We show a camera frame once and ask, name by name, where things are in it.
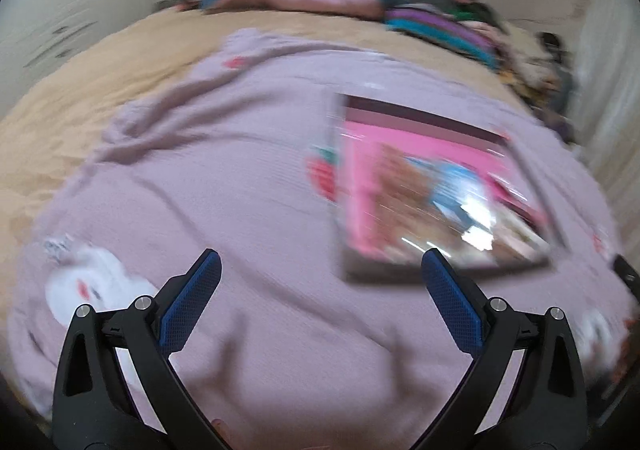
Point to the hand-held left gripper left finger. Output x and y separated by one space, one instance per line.
192 295

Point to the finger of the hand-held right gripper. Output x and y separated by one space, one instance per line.
627 275

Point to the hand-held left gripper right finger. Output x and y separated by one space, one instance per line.
452 300

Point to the beige dotted organza bow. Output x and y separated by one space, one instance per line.
405 185

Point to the shallow dark cardboard box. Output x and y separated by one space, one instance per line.
400 110

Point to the purple printed blanket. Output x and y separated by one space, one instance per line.
225 180

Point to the pink book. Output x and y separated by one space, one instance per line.
362 180

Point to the cream satin curtain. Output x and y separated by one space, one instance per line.
612 80

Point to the tan bed sheet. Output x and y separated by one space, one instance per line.
100 80

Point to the pile of clothes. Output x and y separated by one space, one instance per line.
530 60

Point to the striped pillow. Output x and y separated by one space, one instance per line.
445 32

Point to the white wardrobe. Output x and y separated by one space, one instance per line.
60 20

